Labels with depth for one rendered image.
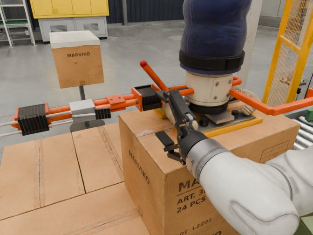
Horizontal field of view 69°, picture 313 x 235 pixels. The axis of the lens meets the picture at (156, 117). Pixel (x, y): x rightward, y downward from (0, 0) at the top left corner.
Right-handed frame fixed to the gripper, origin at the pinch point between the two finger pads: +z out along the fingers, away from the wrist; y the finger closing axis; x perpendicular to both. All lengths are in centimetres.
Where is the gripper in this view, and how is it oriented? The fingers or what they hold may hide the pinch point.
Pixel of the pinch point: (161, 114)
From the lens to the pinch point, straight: 66.7
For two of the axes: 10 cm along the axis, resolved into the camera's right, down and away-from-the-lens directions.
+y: 0.0, 8.8, 4.8
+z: -4.2, -4.4, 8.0
